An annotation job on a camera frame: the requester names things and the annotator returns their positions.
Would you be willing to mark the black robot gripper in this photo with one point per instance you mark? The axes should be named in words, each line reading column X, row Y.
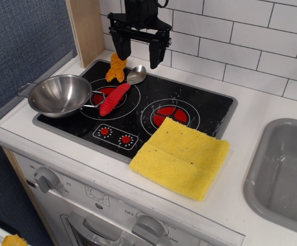
column 140, row 22

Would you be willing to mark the stainless steel bowl with handles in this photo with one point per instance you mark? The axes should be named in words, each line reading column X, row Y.
column 61, row 96

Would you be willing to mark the black toy cooktop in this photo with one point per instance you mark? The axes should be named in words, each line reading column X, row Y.
column 140, row 112

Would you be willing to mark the orange plush toy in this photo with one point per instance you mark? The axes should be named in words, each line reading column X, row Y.
column 116, row 70

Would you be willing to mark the light wooden side panel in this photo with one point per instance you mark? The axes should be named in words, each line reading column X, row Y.
column 87, row 28

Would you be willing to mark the left red stove knob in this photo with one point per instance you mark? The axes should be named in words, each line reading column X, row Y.
column 105, row 131

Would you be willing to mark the red stove knob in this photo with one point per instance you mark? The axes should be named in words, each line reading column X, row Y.
column 105, row 131
column 126, row 140

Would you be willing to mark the right red stove knob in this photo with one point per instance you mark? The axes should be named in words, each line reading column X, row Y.
column 126, row 140

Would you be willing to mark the yellow dish cloth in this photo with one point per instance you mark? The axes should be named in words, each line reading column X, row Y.
column 181, row 159

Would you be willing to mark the left grey oven knob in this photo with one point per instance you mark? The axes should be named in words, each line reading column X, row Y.
column 46, row 179

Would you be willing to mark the grey oven knob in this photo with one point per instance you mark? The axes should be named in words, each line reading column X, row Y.
column 46, row 179
column 148, row 229

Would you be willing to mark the white toy oven front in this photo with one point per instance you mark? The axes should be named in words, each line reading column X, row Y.
column 77, row 214

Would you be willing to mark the right grey oven knob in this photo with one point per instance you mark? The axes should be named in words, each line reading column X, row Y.
column 148, row 229

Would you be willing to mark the grey plastic sink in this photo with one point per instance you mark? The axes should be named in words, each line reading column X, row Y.
column 270, row 187

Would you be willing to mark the yellow plush on floor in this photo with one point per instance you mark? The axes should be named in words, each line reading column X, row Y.
column 14, row 240

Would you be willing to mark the red handled metal spoon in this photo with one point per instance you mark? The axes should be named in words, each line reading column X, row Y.
column 135, row 76

